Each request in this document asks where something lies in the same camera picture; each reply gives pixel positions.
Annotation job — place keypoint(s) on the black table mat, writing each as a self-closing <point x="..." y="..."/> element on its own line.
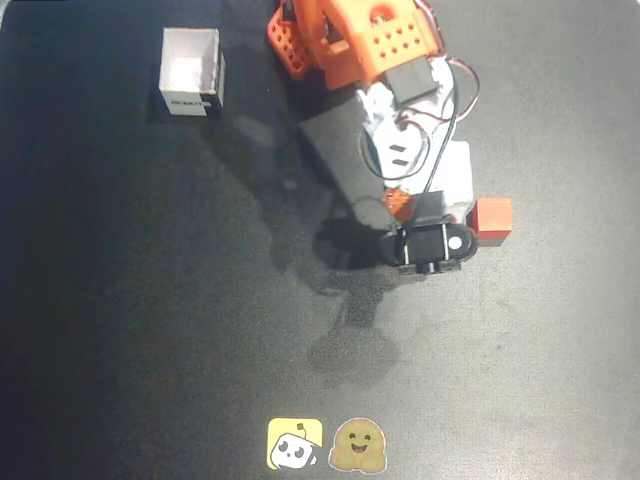
<point x="150" y="300"/>

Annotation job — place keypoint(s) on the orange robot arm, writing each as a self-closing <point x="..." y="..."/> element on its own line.
<point x="360" y="45"/>

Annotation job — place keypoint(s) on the white cardboard box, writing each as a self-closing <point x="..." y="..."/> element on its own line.
<point x="190" y="102"/>

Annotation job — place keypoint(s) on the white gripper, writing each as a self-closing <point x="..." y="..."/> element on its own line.
<point x="424" y="246"/>

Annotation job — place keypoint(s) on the yellow robot sticker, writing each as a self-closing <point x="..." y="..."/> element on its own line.
<point x="295" y="445"/>

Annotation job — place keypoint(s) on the black gripper-mounted camera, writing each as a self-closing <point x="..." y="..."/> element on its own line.
<point x="425" y="245"/>

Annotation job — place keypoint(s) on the red cube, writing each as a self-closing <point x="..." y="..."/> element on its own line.
<point x="495" y="215"/>

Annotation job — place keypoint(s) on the hugging face emoji sticker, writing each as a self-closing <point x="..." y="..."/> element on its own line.
<point x="357" y="445"/>

